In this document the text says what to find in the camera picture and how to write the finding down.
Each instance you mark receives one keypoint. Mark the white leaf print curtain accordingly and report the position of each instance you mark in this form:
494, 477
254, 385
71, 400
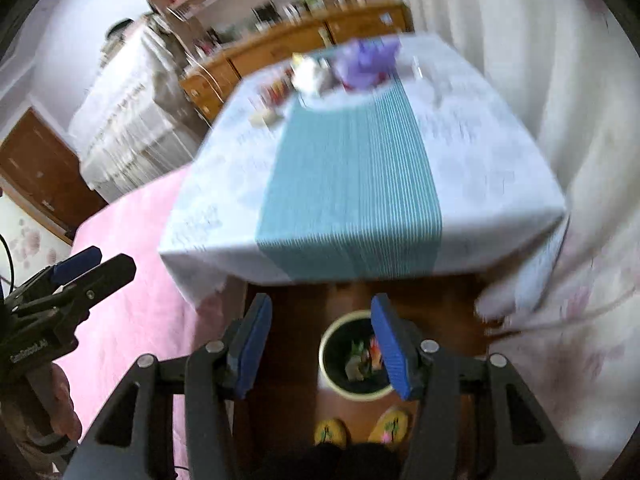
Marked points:
550, 85

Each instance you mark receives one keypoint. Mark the pink fuzzy blanket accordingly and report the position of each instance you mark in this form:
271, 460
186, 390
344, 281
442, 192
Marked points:
130, 310

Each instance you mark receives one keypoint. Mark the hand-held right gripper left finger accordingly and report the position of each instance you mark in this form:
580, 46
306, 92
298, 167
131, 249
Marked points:
252, 347

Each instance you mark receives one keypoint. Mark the brown wooden door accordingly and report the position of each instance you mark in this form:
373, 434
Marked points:
40, 170

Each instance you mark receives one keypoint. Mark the person's right leg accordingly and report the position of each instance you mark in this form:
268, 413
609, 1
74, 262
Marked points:
372, 465

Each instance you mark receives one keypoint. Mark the green wrapper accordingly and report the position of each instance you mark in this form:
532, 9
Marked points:
356, 360

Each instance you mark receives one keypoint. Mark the white crumpled paper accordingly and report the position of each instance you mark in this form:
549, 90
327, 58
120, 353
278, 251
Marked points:
311, 76

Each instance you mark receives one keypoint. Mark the purple plastic bag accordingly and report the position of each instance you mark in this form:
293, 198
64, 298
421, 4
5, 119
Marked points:
365, 62

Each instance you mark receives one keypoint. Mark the round cream waste bin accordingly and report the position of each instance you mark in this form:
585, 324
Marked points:
336, 360

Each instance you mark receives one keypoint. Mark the white lace-covered furniture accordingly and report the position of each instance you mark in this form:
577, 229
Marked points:
130, 110

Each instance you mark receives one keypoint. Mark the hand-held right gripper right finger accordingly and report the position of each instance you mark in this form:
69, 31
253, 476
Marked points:
395, 352

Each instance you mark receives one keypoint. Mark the person's left forearm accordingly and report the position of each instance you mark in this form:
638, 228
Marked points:
20, 460

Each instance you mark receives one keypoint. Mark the table with teal-striped cloth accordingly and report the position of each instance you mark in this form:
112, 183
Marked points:
475, 160

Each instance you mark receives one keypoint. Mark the person's left hand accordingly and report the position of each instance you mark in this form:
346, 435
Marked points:
62, 410

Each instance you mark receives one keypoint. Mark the red snack wrapper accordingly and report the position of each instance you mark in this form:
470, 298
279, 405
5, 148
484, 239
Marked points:
375, 350

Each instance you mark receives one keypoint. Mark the beige small box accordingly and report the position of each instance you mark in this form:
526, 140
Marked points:
263, 116

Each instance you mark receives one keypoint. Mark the black round object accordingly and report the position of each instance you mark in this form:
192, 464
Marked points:
119, 27

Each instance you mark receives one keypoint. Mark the wooden desk with drawers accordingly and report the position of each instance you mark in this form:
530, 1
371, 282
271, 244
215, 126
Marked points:
280, 50

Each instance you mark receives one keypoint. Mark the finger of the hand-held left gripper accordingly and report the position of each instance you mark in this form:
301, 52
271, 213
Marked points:
75, 261
107, 274

